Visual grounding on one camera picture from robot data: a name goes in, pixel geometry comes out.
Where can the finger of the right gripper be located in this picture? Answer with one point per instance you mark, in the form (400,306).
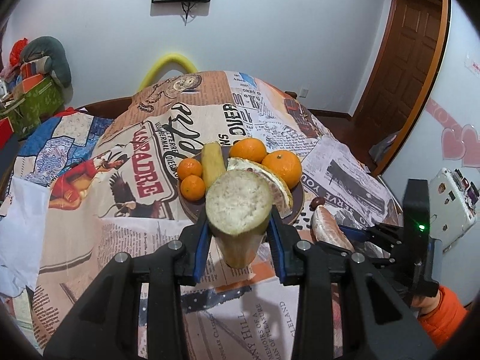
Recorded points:
(333,255)
(356,232)

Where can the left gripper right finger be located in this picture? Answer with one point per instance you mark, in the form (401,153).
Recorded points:
(376,321)

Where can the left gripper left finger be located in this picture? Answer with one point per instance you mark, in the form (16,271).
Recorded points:
(103,323)

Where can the smaller pomelo segment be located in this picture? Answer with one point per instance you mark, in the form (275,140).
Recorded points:
(325,229)

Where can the large pomelo segment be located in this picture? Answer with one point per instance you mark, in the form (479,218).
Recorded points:
(281,194)

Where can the large orange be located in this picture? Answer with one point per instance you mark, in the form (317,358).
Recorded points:
(286,165)
(250,148)

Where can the sugarcane piece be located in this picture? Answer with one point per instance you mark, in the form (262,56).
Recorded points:
(238,207)
(212,163)

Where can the small tangerine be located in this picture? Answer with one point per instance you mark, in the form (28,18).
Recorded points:
(193,188)
(189,167)

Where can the person right hand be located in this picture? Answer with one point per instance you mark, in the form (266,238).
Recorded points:
(425,305)

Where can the red jujube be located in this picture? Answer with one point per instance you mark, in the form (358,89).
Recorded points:
(315,202)

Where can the white suitcase with stickers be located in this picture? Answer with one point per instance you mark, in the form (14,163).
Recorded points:
(452,207)

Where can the orange jacket sleeve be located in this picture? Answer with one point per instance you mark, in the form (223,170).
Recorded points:
(441,324)

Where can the printed newspaper pattern blanket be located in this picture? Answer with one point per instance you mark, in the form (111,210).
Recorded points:
(125,196)

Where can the dark purple plate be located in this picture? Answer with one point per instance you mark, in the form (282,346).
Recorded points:
(192,209)

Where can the blue patchwork quilt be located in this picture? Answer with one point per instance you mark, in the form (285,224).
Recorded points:
(57,145)

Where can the brown wooden door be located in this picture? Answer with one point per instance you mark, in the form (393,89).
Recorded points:
(403,72)

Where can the red box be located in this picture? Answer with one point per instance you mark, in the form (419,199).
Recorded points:
(6,131)

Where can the green patterned box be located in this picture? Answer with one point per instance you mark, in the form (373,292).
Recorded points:
(38,104)

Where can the grey neck pillow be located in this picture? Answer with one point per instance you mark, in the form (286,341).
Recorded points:
(50,57)

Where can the wall socket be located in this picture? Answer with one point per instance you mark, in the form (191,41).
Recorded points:
(303,92)

